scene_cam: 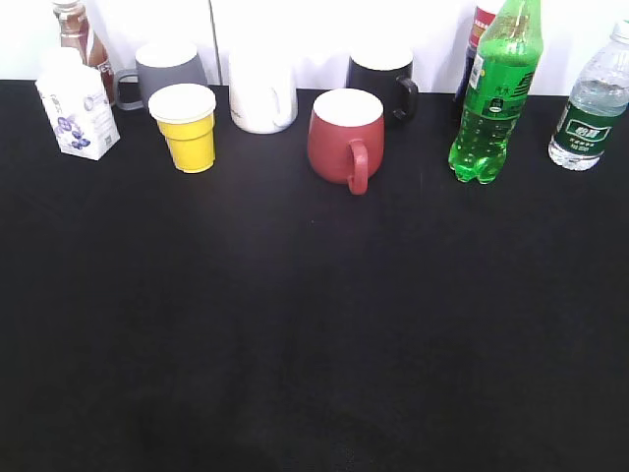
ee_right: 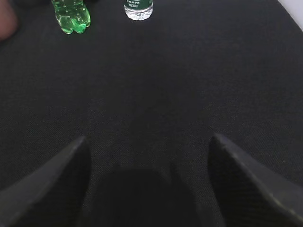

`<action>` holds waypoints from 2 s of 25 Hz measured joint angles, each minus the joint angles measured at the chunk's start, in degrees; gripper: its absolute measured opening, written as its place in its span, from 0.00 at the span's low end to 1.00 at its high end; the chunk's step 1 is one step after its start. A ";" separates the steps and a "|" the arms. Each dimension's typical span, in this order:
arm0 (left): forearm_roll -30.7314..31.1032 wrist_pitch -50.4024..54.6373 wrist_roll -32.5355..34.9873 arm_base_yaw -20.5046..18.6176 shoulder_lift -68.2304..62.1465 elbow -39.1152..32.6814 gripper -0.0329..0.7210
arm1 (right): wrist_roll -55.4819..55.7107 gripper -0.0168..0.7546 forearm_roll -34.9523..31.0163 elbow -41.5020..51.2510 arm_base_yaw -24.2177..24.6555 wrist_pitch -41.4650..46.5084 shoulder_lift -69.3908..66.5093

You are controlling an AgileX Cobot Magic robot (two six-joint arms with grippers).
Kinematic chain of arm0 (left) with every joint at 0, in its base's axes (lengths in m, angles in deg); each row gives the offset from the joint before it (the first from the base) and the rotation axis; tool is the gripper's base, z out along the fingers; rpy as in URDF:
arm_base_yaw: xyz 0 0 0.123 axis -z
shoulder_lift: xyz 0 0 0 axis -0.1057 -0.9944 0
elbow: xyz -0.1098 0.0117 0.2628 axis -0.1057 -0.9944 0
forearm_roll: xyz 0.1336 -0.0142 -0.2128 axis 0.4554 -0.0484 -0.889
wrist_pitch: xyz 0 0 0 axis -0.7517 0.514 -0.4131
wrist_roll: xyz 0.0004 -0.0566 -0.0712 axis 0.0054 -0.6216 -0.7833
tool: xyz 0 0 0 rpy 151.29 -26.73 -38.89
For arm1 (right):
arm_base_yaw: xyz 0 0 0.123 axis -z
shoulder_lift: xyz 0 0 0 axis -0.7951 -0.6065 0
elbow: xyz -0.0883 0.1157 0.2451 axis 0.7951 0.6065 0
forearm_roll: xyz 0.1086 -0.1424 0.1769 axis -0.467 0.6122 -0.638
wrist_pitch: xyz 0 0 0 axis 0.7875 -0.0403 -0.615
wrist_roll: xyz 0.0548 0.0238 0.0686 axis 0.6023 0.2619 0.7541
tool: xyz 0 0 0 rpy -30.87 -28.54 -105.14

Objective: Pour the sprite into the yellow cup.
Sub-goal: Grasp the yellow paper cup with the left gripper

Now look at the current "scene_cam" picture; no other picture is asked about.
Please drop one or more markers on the brown iced tea bottle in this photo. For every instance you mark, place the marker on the brown iced tea bottle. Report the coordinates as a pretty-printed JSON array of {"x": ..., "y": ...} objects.
[{"x": 76, "y": 31}]

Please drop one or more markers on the black ceramic mug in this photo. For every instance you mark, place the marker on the black ceramic mug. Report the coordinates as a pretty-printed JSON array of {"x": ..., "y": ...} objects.
[{"x": 386, "y": 70}]

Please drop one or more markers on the cola bottle red label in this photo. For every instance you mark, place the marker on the cola bottle red label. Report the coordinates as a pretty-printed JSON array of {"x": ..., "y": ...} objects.
[{"x": 485, "y": 12}]

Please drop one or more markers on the green soda bottle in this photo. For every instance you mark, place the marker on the green soda bottle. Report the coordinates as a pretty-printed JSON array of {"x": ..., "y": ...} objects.
[{"x": 502, "y": 74}]

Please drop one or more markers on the white ceramic mug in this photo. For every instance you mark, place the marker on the white ceramic mug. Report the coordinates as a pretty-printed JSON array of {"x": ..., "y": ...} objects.
[{"x": 262, "y": 91}]

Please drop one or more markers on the white blueberry milk carton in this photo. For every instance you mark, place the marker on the white blueberry milk carton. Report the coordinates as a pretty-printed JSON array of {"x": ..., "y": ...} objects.
[{"x": 76, "y": 103}]

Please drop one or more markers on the yellow paper cup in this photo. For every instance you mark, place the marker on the yellow paper cup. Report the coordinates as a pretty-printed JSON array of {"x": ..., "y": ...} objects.
[{"x": 184, "y": 114}]

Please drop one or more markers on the red ceramic mug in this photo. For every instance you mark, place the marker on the red ceramic mug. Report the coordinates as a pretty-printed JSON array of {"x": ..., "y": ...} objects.
[{"x": 346, "y": 137}]

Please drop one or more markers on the clear cestbon water bottle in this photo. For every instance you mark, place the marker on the clear cestbon water bottle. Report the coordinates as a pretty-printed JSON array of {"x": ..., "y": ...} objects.
[{"x": 595, "y": 104}]

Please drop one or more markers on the grey mug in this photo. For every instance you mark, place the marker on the grey mug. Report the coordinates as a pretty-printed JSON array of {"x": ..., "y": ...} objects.
[{"x": 160, "y": 64}]

